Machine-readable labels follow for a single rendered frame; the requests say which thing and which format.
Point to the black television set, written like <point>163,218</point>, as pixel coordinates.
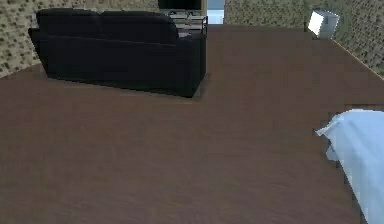
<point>180,4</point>

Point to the black glass television stand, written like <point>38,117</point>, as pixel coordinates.
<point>190,22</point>

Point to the black sofa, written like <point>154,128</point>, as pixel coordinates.
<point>116,53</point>

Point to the white box bin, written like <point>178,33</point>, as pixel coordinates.
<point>322,22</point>

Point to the pale blue bed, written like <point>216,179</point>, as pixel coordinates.
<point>361,156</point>

